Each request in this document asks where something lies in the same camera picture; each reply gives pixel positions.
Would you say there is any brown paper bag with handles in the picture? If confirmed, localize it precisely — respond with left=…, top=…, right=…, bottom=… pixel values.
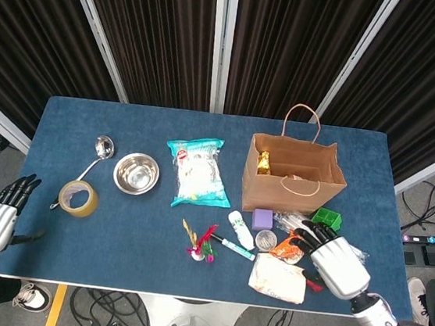
left=238, top=98, right=356, bottom=222

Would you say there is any yellow floor tape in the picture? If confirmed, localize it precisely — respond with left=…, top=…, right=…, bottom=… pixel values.
left=44, top=283, right=69, bottom=326

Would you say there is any teal white snack bag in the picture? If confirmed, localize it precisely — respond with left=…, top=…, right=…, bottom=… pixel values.
left=159, top=131, right=240, bottom=215

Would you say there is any white paper pouch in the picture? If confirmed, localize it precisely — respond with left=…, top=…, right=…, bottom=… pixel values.
left=245, top=251, right=310, bottom=306

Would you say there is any orange snack packet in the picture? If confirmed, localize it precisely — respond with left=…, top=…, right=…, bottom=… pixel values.
left=268, top=230, right=308, bottom=267

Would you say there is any purple cube box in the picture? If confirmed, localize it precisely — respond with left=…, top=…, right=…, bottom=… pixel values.
left=251, top=207, right=276, bottom=233

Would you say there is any white sneaker with laces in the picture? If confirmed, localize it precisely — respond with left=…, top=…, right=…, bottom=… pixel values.
left=12, top=280, right=54, bottom=315

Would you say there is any clear plastic straw bundle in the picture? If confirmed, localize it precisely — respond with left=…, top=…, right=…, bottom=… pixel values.
left=269, top=209, right=373, bottom=263

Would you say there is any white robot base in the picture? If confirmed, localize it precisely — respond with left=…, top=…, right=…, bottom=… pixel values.
left=135, top=292, right=249, bottom=326

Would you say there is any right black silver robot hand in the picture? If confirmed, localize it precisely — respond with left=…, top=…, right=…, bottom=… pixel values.
left=283, top=217, right=376, bottom=303

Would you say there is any yellow biscuit packet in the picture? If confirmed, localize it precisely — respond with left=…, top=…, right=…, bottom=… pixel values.
left=255, top=149, right=275, bottom=177

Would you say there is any teal pen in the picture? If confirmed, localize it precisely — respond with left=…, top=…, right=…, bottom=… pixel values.
left=208, top=232, right=258, bottom=263

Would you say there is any small white plastic bottle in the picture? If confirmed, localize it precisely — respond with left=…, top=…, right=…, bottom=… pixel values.
left=224, top=210, right=259, bottom=251

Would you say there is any white partition frame post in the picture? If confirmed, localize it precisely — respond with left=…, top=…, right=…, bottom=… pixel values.
left=201, top=0, right=239, bottom=114
left=308, top=0, right=402, bottom=133
left=47, top=0, right=141, bottom=103

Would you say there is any brown packing tape roll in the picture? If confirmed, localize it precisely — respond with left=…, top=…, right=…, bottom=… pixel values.
left=56, top=177, right=102, bottom=221

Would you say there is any stainless steel bowl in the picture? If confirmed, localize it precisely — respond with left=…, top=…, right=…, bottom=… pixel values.
left=110, top=150, right=163, bottom=199

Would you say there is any black floor pedal box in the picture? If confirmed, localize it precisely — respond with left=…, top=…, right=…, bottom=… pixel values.
left=402, top=242, right=435, bottom=268

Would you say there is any black pleated curtain panel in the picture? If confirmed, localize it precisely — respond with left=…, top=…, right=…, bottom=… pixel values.
left=64, top=0, right=221, bottom=113
left=223, top=0, right=388, bottom=131
left=316, top=0, right=435, bottom=188
left=0, top=0, right=130, bottom=146

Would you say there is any green plastic grid tray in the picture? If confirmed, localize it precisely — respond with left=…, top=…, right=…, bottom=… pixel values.
left=310, top=206, right=345, bottom=233

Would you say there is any small red clip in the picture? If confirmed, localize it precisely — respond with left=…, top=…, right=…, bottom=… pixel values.
left=305, top=278, right=325, bottom=293

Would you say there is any stainless steel ladle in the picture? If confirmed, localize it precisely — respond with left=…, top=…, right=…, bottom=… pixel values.
left=49, top=129, right=118, bottom=217

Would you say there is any colourful feather shuttlecock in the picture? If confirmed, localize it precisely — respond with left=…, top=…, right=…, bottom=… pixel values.
left=177, top=217, right=223, bottom=265

